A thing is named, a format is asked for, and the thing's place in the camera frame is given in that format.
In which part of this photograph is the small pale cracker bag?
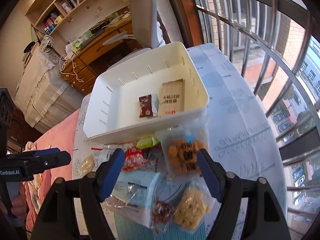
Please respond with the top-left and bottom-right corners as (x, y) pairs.
(79, 155), (95, 177)

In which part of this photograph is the rice cracker clear bag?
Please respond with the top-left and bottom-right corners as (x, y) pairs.
(173, 182), (215, 231)

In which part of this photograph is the red snack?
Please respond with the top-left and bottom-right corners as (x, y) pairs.
(122, 147), (149, 171)

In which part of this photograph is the orange puff snack bag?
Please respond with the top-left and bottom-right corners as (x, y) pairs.
(155, 125), (209, 178)

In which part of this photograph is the green candy pack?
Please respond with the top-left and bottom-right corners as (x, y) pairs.
(136, 136), (159, 150)

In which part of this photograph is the mixed nut clear bag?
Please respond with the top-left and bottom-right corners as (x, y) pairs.
(151, 200), (175, 235)

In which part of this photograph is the dark red small candy pack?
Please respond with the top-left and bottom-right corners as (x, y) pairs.
(139, 94), (153, 118)

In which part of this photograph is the brown paper biscuit pack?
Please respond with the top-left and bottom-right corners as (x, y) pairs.
(158, 79), (185, 118)

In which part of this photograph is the white plastic storage bin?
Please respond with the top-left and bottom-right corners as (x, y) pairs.
(83, 42), (209, 144)

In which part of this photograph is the person left hand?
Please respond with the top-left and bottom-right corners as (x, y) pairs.
(11, 184), (27, 220)

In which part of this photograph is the pink bed blanket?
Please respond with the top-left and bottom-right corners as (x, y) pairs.
(22, 108), (81, 233)

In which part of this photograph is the tree pattern tablecloth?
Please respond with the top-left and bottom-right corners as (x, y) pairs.
(71, 42), (288, 240)

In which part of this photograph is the lace covered cabinet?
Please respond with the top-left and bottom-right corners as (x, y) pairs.
(14, 47), (84, 134)

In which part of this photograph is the wooden desk with drawers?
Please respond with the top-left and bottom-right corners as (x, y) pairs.
(60, 18), (142, 95)

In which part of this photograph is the wooden bookshelf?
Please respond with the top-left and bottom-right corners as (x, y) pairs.
(18, 0), (126, 55)

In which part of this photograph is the grey office chair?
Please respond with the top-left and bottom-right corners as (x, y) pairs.
(102, 0), (185, 55)

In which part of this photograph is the metal window grille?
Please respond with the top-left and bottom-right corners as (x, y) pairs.
(193, 0), (319, 239)

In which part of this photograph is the white charging cable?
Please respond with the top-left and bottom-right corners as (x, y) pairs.
(58, 53), (85, 83)

